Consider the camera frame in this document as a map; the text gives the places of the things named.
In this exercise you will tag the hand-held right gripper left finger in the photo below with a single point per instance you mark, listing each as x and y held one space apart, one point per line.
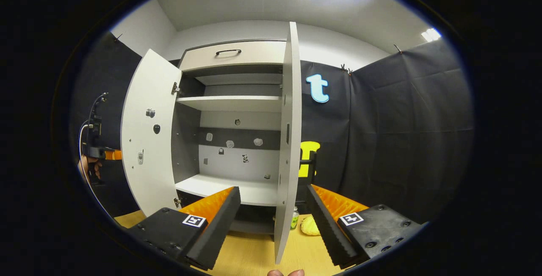
220 225

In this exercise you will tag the small ceiling light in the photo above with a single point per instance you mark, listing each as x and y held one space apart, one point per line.
431 34

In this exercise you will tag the grey cabinet drawer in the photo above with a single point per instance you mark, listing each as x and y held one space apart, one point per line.
262 53

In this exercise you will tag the black cloth clip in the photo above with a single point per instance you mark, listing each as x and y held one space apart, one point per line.
118 37
347 69
398 48

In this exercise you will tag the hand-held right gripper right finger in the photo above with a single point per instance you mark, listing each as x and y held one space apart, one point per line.
328 229

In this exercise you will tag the grey double-door shoe cabinet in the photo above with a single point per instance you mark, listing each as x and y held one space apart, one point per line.
237 104

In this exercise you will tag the green bottle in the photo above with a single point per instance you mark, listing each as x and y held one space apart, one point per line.
294 221

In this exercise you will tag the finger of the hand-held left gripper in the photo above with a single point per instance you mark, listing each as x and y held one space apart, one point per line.
113 155

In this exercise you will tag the grey cabinet door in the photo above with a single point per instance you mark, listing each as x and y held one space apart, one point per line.
292 98
139 89

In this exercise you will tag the black backdrop cloth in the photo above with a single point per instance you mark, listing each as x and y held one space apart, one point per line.
402 140

